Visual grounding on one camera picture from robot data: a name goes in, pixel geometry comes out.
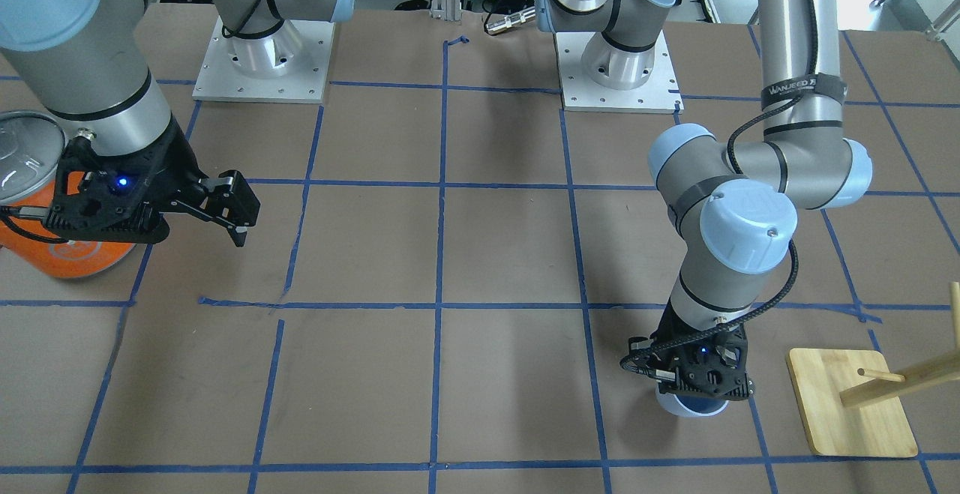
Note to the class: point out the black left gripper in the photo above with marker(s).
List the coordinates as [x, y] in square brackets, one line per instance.
[670, 327]

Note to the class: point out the wooden cup rack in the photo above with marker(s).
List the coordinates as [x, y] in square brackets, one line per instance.
[849, 400]

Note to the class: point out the light blue plastic cup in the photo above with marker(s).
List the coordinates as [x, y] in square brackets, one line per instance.
[689, 406]

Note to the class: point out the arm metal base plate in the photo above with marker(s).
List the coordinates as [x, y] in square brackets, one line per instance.
[596, 77]
[289, 66]

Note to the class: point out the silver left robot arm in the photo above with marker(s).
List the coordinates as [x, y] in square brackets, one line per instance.
[733, 204]

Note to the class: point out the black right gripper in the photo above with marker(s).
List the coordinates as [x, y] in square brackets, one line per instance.
[177, 169]

